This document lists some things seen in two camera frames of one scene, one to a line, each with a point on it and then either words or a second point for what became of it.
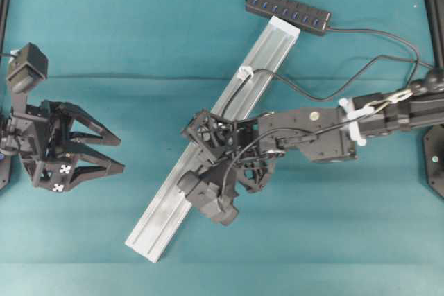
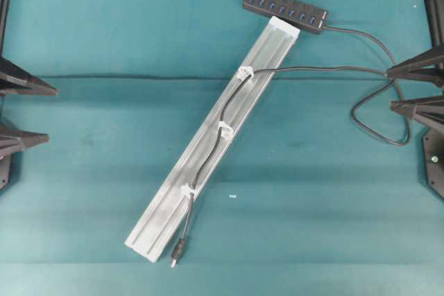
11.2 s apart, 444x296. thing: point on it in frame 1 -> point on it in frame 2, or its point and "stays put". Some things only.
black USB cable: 349,82 -> 180,242
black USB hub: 301,16 stays put
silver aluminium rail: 169,207 stays put
